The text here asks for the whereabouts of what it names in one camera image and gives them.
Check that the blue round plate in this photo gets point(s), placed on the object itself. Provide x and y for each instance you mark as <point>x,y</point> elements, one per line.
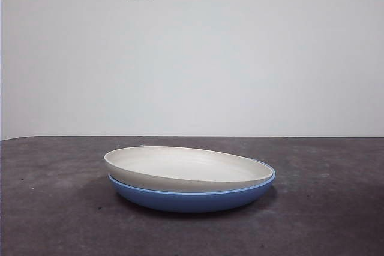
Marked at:
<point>186,202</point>

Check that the white round plate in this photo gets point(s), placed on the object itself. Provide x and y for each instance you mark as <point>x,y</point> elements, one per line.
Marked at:
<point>180,166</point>

